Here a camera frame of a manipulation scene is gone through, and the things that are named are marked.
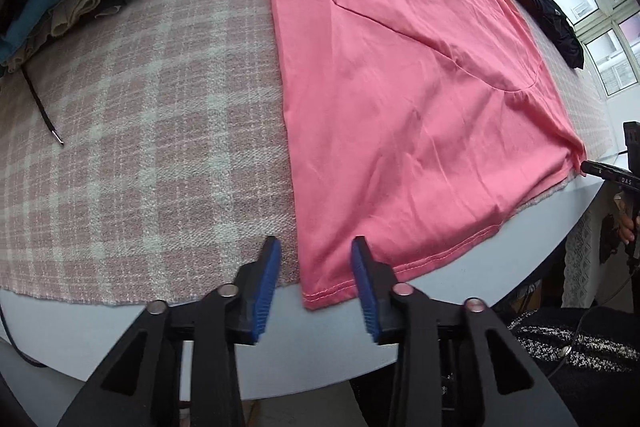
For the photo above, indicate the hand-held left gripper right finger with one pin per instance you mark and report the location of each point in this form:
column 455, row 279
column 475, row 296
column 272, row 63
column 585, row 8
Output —
column 365, row 292

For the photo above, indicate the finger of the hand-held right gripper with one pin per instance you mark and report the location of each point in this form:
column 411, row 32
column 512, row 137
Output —
column 600, row 169

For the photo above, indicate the person's right hand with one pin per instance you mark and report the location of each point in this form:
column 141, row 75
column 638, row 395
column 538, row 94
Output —
column 625, row 227

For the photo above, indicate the navy garment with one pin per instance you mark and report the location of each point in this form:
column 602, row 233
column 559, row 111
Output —
column 550, row 17

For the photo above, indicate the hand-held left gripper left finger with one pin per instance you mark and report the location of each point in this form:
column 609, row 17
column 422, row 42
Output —
column 265, row 287

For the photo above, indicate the pink shirt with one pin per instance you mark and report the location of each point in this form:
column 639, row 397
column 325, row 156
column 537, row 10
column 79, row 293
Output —
column 400, row 82

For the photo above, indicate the white lace cloth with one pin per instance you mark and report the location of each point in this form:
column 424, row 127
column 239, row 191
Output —
column 580, row 257

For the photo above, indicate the beige garment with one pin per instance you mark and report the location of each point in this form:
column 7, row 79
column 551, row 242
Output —
column 75, row 4

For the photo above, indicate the person's black knit sweater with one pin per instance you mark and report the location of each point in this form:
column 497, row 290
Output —
column 590, row 357

